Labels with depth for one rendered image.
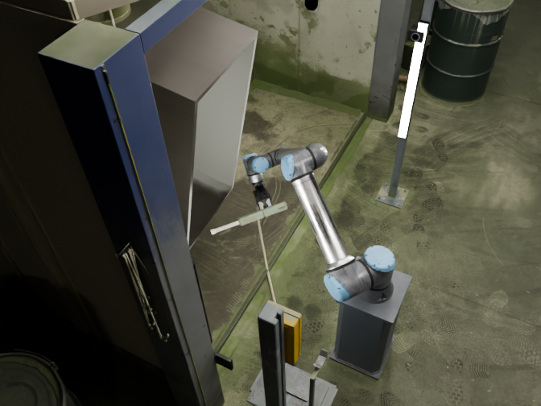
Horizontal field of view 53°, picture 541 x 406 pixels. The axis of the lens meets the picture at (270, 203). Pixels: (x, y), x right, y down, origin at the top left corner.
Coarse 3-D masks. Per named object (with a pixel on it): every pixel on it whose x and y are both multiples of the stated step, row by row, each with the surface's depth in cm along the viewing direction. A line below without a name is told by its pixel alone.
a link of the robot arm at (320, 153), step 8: (312, 144) 266; (320, 144) 267; (272, 152) 315; (280, 152) 306; (288, 152) 295; (312, 152) 284; (320, 152) 261; (272, 160) 314; (280, 160) 308; (320, 160) 261
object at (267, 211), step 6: (276, 204) 332; (282, 204) 329; (258, 210) 328; (264, 210) 326; (270, 210) 327; (276, 210) 328; (282, 210) 329; (246, 216) 325; (252, 216) 325; (258, 216) 326; (264, 216) 328; (234, 222) 324; (240, 222) 324; (246, 222) 325; (222, 228) 322
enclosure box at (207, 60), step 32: (192, 32) 253; (224, 32) 257; (256, 32) 260; (160, 64) 236; (192, 64) 239; (224, 64) 242; (160, 96) 232; (192, 96) 227; (224, 96) 301; (192, 128) 238; (224, 128) 320; (192, 160) 256; (224, 160) 340; (192, 192) 348; (224, 192) 352; (192, 224) 333
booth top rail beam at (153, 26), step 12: (168, 0) 149; (180, 0) 149; (192, 0) 154; (204, 0) 159; (156, 12) 145; (168, 12) 146; (180, 12) 150; (192, 12) 156; (132, 24) 141; (144, 24) 141; (156, 24) 143; (168, 24) 147; (144, 36) 140; (156, 36) 144; (144, 48) 141
